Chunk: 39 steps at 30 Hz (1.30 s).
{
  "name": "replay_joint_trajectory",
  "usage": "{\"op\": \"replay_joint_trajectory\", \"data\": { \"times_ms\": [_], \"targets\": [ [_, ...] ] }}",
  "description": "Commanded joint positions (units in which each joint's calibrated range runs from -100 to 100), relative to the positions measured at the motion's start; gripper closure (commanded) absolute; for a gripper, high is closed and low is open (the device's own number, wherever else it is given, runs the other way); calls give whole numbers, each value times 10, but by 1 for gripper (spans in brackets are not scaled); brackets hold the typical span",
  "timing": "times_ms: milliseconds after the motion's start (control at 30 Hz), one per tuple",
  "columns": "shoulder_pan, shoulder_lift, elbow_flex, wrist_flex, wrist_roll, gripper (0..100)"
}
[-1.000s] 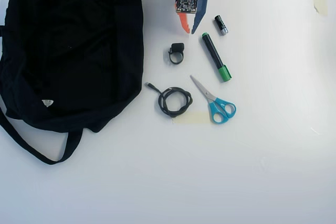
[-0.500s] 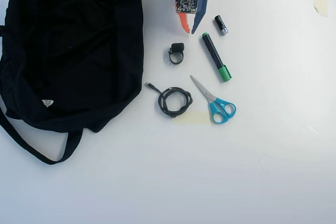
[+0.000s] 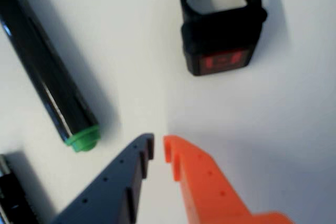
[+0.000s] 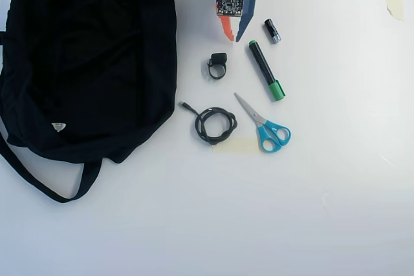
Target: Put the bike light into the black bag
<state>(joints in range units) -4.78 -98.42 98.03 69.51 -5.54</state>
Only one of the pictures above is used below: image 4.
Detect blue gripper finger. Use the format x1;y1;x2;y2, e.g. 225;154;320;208
235;0;258;43

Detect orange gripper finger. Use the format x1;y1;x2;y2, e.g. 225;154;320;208
219;16;235;43

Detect black fabric bag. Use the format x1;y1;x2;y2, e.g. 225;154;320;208
0;0;179;204

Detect black cylindrical battery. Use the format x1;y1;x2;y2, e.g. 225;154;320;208
263;17;283;45

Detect black marker with green cap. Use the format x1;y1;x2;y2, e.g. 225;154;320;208
247;39;287;102

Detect wide beige masking tape strip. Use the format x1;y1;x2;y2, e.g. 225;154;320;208
211;136;260;154

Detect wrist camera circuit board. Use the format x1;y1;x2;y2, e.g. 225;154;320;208
215;0;245;19

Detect blue handled scissors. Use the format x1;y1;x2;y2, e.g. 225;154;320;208
233;92;292;154

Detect coiled black usb cable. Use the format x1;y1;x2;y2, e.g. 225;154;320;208
179;101;239;147

